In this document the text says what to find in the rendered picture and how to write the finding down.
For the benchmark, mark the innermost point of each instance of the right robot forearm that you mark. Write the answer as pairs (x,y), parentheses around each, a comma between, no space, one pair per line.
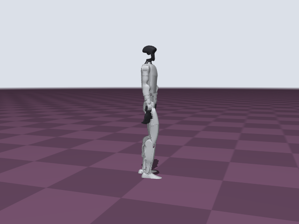
(146,95)

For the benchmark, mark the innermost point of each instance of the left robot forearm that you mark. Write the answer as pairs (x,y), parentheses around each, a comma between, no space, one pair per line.
(155,97)

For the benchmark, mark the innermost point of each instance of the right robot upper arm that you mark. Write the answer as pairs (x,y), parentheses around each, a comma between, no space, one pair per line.
(145,75)

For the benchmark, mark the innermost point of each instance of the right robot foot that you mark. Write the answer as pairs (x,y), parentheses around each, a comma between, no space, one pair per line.
(152,176)

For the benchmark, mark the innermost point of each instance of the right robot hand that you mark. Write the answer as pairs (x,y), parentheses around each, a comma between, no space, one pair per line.
(147,116)

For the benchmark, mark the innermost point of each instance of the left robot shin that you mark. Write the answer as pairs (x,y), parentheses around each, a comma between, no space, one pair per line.
(143,157)

